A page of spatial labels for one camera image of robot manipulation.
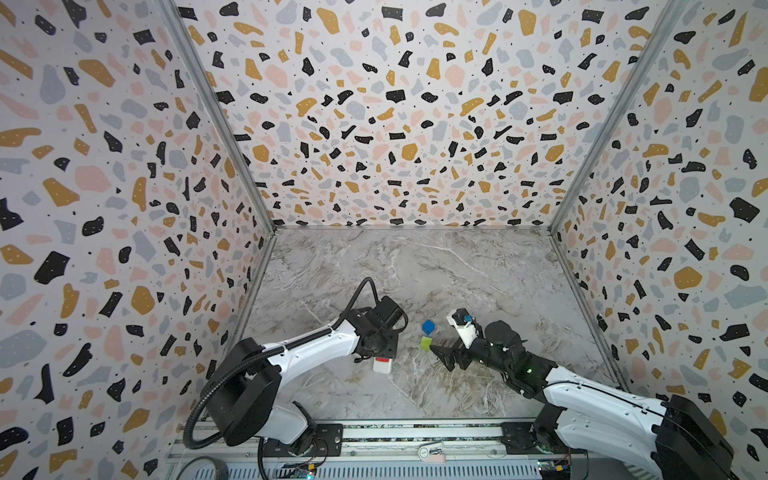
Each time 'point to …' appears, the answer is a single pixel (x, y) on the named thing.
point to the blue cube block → (429, 327)
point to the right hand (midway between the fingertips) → (439, 331)
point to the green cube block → (425, 343)
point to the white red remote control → (382, 365)
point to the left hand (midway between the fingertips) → (392, 345)
